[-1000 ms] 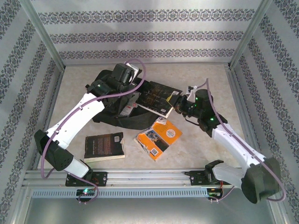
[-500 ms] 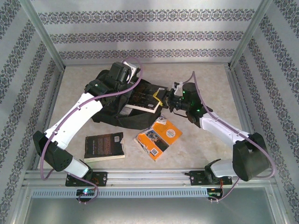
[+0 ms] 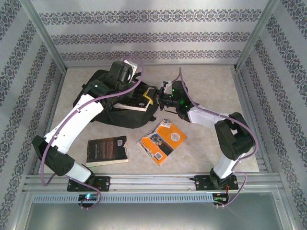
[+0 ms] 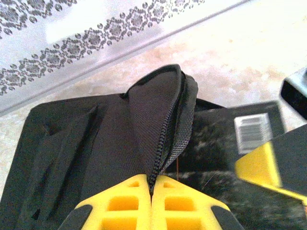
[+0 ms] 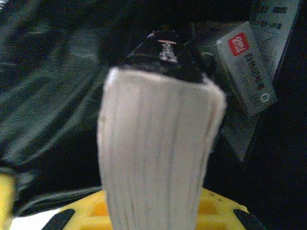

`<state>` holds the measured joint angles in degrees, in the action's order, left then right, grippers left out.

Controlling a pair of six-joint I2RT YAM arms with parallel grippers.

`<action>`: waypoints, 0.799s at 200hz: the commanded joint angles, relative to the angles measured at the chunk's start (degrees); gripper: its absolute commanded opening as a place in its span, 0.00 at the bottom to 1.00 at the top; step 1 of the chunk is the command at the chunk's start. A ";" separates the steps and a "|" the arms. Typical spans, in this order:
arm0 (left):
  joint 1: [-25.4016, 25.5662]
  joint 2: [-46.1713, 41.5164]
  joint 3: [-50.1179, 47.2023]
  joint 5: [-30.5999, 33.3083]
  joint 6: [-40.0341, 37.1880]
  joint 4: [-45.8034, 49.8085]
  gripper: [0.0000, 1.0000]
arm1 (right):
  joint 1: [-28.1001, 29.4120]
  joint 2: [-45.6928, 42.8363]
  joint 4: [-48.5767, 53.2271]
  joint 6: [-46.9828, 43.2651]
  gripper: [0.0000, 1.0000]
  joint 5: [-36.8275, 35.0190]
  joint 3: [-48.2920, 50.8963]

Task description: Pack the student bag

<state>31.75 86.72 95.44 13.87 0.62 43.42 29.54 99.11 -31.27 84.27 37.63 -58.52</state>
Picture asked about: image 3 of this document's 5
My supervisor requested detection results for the black book with gold print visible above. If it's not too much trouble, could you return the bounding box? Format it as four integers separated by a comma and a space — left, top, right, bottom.
114, 92, 152, 112

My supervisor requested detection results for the black backpack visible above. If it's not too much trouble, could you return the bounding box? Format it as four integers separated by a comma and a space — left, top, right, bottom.
72, 69, 161, 129

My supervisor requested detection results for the orange paperback book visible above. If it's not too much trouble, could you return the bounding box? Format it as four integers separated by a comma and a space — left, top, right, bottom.
137, 117, 188, 166

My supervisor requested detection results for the black paperback book with barcode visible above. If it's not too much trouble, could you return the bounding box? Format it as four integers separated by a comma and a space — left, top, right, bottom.
86, 136, 130, 168

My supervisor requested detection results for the grey metal panel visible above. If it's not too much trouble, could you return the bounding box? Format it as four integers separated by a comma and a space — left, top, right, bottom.
23, 202, 292, 230

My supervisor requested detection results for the left controller board with LED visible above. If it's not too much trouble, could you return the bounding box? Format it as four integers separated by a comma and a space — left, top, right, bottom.
78, 194, 99, 202

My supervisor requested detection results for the aluminium back rail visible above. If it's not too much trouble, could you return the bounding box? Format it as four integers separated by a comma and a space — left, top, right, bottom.
64, 62, 238, 68

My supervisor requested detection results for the aluminium side rail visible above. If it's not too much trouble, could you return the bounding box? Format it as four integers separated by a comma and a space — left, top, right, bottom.
33, 69, 67, 174
230, 66, 273, 173

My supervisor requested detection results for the aluminium mounting rail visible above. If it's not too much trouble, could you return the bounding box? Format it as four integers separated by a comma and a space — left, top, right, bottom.
23, 173, 283, 192

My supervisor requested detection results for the aluminium frame post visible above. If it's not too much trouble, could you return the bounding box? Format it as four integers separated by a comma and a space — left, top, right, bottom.
236, 0, 281, 71
19, 0, 67, 71

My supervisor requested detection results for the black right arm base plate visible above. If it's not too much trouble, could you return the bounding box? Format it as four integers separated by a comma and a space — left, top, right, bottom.
194, 174, 238, 192

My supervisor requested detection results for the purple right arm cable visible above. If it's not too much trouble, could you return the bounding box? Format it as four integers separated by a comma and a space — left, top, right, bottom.
171, 67, 260, 208

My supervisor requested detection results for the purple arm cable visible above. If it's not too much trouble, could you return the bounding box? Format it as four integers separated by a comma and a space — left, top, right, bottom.
171, 67, 260, 208
41, 55, 144, 211

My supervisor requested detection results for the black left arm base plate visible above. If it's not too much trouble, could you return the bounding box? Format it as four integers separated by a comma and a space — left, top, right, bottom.
67, 176, 111, 192

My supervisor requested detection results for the grey slotted cable duct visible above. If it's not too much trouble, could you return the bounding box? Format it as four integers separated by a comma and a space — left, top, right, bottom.
32, 193, 276, 203

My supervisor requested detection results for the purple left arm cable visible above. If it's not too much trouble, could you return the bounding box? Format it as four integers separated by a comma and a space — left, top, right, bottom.
41, 55, 144, 211

